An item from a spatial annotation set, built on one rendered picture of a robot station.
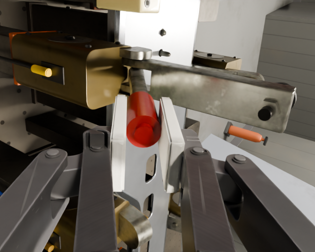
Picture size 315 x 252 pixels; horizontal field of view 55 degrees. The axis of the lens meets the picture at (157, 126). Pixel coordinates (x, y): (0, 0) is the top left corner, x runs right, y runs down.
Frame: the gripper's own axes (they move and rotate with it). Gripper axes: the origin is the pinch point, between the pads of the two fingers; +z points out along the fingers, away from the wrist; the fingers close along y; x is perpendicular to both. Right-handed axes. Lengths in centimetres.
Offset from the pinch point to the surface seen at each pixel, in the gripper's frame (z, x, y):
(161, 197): 33.5, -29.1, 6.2
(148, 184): 29.5, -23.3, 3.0
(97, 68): 12.3, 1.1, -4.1
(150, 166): 85, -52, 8
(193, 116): 268, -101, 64
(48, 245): 10.0, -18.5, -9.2
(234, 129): 346, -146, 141
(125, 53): 14.2, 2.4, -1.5
